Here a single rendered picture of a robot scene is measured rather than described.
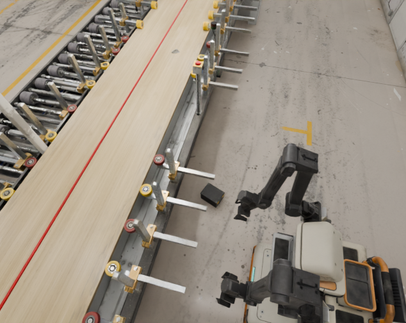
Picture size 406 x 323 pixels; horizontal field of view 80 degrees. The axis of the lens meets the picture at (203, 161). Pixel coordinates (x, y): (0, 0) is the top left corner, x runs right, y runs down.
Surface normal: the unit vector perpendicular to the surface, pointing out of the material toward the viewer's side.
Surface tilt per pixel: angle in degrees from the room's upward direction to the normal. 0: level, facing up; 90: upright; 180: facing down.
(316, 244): 42
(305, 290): 14
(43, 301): 0
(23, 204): 0
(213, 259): 0
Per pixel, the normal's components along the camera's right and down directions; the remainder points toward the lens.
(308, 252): -0.65, -0.55
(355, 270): 0.00, -0.55
